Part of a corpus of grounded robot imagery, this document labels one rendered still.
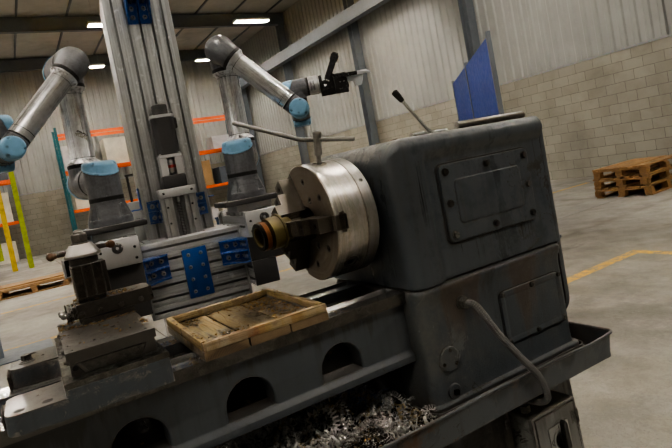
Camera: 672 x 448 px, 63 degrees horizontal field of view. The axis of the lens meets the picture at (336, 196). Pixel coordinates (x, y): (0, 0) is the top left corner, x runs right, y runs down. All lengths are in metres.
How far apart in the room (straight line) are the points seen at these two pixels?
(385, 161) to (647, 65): 10.80
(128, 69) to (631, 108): 10.84
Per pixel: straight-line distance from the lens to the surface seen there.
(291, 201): 1.47
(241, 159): 2.09
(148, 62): 2.31
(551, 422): 1.74
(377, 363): 1.44
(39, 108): 2.04
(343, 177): 1.39
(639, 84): 12.12
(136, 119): 2.25
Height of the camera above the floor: 1.21
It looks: 3 degrees down
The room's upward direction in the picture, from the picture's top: 11 degrees counter-clockwise
